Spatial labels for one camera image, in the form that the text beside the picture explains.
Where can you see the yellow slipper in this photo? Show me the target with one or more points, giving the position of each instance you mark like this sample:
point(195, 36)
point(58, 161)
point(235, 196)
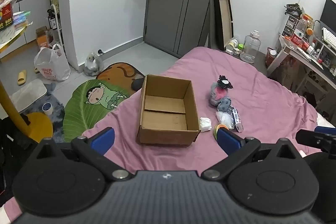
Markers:
point(22, 77)

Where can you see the white floor mat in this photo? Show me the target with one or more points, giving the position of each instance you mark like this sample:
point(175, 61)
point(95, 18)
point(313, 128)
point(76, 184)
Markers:
point(27, 94)

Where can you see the orange green soft toy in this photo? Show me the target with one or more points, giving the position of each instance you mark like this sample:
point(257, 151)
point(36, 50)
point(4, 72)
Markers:
point(218, 128)

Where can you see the small clear plastic pouch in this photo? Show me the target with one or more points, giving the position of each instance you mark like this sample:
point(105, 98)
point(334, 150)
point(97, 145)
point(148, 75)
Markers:
point(225, 119)

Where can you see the yellow stand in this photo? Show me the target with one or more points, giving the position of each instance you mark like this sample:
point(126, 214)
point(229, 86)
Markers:
point(39, 127)

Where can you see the brown cardboard box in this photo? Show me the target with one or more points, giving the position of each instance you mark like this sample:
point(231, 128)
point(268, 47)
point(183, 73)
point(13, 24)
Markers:
point(162, 121)

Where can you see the white plastic shopping bag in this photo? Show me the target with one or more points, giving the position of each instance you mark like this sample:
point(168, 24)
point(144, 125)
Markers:
point(51, 65)

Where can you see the white desk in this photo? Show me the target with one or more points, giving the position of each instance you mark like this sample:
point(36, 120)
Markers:
point(286, 52)

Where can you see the grey door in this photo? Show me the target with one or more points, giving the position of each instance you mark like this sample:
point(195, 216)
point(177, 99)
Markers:
point(170, 8)

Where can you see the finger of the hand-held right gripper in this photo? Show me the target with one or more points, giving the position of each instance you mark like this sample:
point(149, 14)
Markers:
point(312, 138)

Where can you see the stack of colourful folders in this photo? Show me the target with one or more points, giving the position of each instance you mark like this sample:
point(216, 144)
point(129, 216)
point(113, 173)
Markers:
point(21, 19)

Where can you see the white blue carton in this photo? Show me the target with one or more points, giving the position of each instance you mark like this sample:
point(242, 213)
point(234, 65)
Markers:
point(237, 120)

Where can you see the leaning cardboard tray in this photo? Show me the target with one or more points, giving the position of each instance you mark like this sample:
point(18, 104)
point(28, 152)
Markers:
point(223, 19)

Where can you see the clear plastic jug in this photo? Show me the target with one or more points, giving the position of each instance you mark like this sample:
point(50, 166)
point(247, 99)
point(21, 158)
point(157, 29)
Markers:
point(250, 48)

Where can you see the grey pink plush toy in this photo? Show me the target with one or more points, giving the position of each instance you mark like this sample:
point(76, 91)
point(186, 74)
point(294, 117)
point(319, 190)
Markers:
point(219, 94)

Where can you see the white power adapter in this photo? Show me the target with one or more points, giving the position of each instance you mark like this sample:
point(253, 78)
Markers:
point(230, 51)

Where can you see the red jar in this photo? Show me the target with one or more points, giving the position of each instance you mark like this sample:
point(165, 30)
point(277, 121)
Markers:
point(271, 57)

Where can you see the small drawer organizer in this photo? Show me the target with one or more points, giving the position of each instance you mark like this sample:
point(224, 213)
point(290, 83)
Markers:
point(292, 24)

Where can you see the orange cardboard box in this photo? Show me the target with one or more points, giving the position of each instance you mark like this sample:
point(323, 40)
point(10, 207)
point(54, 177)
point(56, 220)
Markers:
point(42, 39)

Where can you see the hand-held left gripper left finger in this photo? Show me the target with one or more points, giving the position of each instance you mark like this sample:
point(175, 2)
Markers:
point(103, 138)

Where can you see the black monitor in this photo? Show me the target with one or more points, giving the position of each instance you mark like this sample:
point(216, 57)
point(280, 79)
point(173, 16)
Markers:
point(329, 14)

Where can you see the white cabinet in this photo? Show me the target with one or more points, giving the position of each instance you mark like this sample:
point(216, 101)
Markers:
point(31, 11)

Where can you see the white yellow cup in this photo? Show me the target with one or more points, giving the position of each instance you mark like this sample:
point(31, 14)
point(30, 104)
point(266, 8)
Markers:
point(233, 43)

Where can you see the small blue-grey plush toy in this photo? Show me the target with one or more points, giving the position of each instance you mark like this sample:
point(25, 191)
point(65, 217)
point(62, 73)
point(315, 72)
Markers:
point(225, 106)

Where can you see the green leaf cartoon rug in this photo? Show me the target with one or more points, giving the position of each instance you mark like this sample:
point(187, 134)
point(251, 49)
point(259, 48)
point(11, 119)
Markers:
point(78, 113)

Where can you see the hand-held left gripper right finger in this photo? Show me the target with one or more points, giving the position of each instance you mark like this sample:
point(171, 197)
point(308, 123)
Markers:
point(229, 138)

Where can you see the blue white tape roll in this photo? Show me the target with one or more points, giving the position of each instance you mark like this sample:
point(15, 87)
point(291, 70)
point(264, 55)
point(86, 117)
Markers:
point(47, 108)

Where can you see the white crumpled paper ball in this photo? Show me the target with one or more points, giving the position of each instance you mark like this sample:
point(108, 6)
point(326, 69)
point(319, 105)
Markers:
point(205, 124)

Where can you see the white keyboard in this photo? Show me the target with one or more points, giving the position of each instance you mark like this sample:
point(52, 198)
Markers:
point(329, 36)

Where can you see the clear plastic bag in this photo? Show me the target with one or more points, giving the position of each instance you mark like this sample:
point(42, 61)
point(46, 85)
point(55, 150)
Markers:
point(93, 65)

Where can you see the brown animal rug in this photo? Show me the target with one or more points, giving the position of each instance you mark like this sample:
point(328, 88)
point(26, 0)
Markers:
point(120, 73)

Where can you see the red snack bag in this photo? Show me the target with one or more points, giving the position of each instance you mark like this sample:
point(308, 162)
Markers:
point(6, 11)

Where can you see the clear water bottle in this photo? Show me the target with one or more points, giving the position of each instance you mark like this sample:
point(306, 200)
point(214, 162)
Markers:
point(299, 29)

